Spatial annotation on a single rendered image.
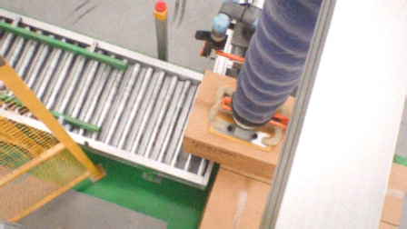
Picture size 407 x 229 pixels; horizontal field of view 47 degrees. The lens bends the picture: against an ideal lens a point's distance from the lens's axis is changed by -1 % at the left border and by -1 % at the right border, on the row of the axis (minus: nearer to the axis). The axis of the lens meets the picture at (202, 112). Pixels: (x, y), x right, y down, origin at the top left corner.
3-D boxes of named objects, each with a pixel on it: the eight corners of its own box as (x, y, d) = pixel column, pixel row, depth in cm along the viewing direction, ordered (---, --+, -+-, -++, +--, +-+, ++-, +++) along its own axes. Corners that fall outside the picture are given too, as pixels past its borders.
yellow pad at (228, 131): (208, 133, 252) (209, 130, 247) (213, 115, 255) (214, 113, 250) (269, 153, 251) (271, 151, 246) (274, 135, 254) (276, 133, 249)
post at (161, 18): (158, 74, 375) (153, 12, 279) (161, 66, 377) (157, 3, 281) (166, 76, 374) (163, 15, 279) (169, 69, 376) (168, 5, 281)
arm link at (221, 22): (233, 15, 219) (225, 30, 217) (230, 25, 230) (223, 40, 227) (217, 8, 220) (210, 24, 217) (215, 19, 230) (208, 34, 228)
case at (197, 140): (182, 151, 289) (183, 134, 251) (202, 93, 301) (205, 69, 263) (275, 181, 287) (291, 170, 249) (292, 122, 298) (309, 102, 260)
